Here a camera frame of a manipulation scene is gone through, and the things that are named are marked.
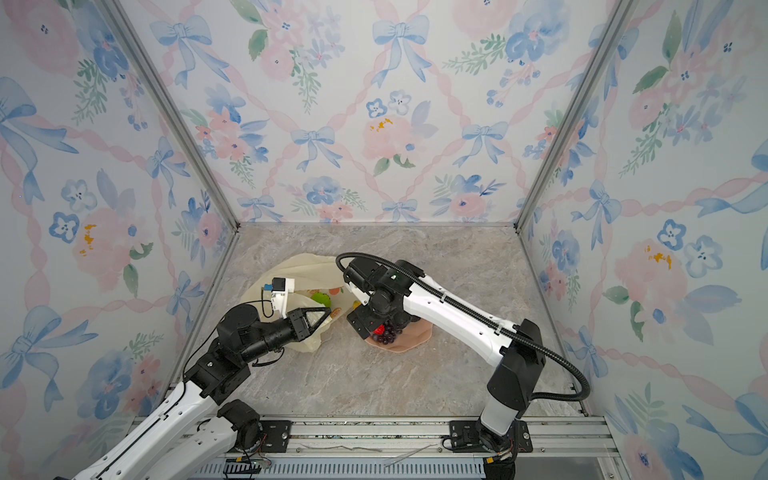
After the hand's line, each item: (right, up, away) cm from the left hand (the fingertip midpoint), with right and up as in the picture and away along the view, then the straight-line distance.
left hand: (330, 310), depth 68 cm
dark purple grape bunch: (+13, -11, +19) cm, 25 cm away
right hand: (+9, -3, +9) cm, 13 cm away
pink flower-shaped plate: (+21, -11, +22) cm, 33 cm away
